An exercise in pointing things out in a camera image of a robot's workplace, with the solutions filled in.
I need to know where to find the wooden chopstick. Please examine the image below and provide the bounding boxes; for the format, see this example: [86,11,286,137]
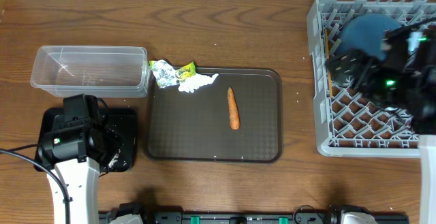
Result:
[324,29,334,99]

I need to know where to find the dark blue plate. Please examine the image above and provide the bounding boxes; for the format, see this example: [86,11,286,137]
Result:
[334,14,401,60]

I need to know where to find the pile of white rice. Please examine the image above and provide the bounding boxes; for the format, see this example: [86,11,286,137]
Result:
[102,121,125,170]

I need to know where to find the orange carrot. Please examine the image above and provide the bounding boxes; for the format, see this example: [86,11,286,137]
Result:
[228,87,240,130]

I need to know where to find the light blue saucer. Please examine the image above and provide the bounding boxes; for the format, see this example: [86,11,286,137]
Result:
[407,31,422,54]

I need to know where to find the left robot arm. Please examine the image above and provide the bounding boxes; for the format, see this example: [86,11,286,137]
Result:
[35,108,110,223]

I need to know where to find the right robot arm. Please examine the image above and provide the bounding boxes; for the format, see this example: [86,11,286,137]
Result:
[326,25,435,223]

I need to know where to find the grey dishwasher rack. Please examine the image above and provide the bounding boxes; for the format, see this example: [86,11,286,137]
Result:
[307,0,435,158]

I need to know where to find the black plastic tray bin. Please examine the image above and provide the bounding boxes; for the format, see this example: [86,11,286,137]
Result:
[37,108,138,172]

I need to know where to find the clear plastic bin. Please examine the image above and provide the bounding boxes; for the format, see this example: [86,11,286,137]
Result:
[30,46,151,98]

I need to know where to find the crumpled foil snack wrapper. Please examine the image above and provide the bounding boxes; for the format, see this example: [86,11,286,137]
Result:
[149,59,196,89]

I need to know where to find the dark brown serving tray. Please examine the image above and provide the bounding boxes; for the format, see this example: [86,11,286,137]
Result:
[143,67,283,163]

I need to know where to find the crumpled white tissue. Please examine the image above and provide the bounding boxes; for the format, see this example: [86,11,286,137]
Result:
[178,74,219,93]

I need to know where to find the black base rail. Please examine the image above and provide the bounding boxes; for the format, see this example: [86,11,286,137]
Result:
[98,202,409,224]

